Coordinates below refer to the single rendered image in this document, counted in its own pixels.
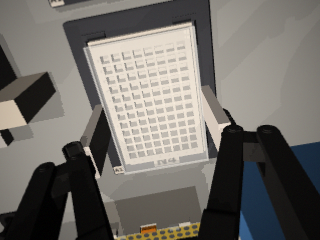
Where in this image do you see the dark grey bench mat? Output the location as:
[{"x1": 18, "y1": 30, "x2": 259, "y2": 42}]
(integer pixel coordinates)
[{"x1": 0, "y1": 0, "x2": 320, "y2": 214}]

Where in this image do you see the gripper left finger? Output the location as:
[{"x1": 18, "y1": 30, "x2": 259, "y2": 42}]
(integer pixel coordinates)
[{"x1": 4, "y1": 104, "x2": 114, "y2": 240}]

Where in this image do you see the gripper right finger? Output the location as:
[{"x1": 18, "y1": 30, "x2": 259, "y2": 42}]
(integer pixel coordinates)
[{"x1": 197, "y1": 85, "x2": 320, "y2": 240}]

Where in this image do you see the blue open-top bin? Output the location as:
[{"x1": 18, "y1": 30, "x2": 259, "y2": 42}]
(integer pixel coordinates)
[{"x1": 239, "y1": 142, "x2": 320, "y2": 240}]

